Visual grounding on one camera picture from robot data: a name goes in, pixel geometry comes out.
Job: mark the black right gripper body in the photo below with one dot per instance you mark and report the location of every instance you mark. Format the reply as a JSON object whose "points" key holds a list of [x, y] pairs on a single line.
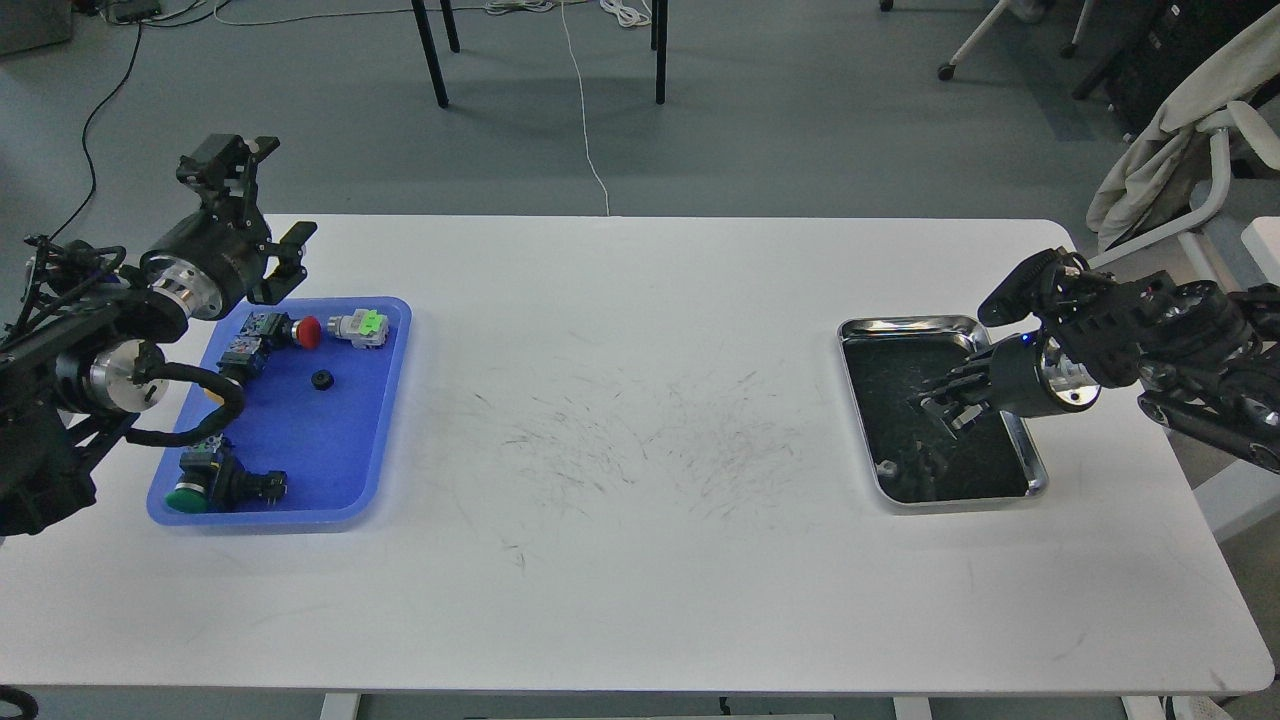
{"points": [[1029, 375]]}

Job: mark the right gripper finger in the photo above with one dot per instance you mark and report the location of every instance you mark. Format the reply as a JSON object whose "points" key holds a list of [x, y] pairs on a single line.
{"points": [[955, 413], [967, 382]]}

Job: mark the small black gear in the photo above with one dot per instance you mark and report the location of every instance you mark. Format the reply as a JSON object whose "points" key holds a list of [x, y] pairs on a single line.
{"points": [[322, 380]]}

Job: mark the black table leg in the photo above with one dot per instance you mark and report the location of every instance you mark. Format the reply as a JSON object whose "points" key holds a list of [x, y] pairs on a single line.
{"points": [[431, 54], [658, 44]]}

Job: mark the red push button switch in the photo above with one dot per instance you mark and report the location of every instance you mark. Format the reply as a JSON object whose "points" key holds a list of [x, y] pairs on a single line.
{"points": [[277, 330]]}

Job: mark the blue plastic tray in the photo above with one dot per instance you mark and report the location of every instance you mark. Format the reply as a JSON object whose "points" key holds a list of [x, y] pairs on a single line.
{"points": [[329, 443]]}

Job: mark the green push button switch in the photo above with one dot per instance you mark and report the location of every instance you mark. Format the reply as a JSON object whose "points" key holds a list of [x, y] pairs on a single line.
{"points": [[213, 479]]}

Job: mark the white office chair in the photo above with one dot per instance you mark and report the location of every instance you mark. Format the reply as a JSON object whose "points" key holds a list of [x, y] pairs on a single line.
{"points": [[1229, 233]]}

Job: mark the black table leg right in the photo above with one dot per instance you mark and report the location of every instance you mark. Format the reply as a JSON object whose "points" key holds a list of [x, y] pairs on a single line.
{"points": [[658, 44]]}

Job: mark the grey green switch module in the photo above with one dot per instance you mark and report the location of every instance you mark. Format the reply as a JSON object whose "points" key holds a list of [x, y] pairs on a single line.
{"points": [[363, 328]]}

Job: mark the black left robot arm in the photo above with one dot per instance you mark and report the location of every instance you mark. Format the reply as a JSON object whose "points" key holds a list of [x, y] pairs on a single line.
{"points": [[84, 366]]}

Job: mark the yellow push button switch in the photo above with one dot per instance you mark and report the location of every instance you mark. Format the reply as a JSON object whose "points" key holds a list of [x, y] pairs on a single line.
{"points": [[243, 360]]}

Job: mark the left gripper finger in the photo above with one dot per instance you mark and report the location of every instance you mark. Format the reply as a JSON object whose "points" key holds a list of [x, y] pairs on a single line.
{"points": [[222, 171], [289, 271]]}

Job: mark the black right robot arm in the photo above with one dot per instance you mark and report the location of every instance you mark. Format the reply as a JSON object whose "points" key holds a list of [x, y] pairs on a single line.
{"points": [[1205, 358]]}

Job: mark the black table leg left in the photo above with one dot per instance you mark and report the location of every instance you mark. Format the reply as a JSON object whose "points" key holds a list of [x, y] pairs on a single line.
{"points": [[431, 54]]}

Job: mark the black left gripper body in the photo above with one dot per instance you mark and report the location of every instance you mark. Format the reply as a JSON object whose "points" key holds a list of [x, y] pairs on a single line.
{"points": [[208, 263]]}

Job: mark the beige cloth on chair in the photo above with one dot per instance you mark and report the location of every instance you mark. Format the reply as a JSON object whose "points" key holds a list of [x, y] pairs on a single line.
{"points": [[1151, 181]]}

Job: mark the steel metal tray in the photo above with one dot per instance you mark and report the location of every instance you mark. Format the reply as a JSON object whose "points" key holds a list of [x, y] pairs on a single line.
{"points": [[919, 466]]}

